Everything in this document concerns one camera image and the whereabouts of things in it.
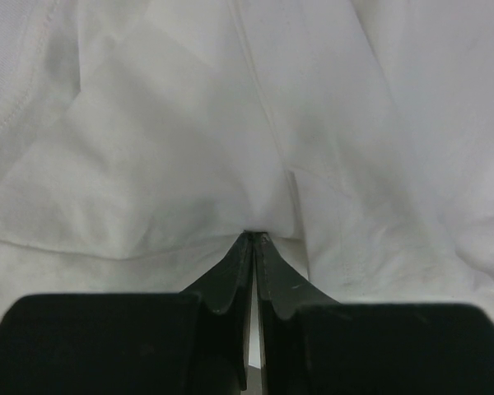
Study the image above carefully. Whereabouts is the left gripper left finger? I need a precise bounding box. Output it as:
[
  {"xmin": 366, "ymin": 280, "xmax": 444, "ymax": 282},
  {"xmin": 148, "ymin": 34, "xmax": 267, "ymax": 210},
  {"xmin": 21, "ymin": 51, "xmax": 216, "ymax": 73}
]
[{"xmin": 0, "ymin": 233, "xmax": 253, "ymax": 394}]

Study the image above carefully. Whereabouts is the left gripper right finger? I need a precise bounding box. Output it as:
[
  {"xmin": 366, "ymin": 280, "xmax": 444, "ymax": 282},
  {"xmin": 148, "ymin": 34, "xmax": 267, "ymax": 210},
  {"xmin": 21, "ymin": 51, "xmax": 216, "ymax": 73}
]
[{"xmin": 254, "ymin": 234, "xmax": 494, "ymax": 394}]

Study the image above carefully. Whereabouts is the white t shirt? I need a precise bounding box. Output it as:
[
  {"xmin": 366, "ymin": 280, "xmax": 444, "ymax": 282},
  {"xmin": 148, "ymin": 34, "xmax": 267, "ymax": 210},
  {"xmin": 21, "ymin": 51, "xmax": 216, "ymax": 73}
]
[{"xmin": 0, "ymin": 1, "xmax": 494, "ymax": 320}]

